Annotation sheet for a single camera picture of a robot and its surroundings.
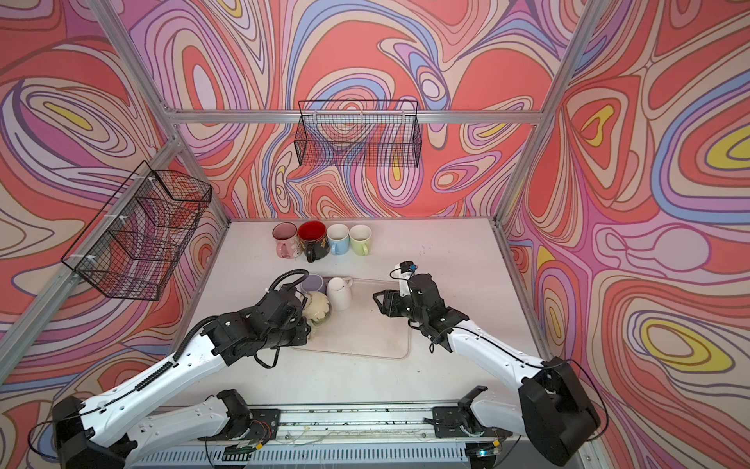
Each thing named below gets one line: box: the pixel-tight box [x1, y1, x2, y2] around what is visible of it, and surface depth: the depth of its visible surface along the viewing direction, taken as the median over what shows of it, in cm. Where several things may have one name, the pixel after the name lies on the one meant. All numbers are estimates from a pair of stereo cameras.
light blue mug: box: [326, 222, 350, 256], surface depth 104 cm
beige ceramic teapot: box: [302, 291, 333, 341], surface depth 78 cm
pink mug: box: [271, 221, 301, 259], surface depth 104 cm
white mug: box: [326, 276, 354, 312], surface depth 92 cm
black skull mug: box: [296, 219, 331, 263], surface depth 105 cm
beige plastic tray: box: [292, 277, 412, 359], surface depth 91 cm
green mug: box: [349, 224, 373, 257], surface depth 105 cm
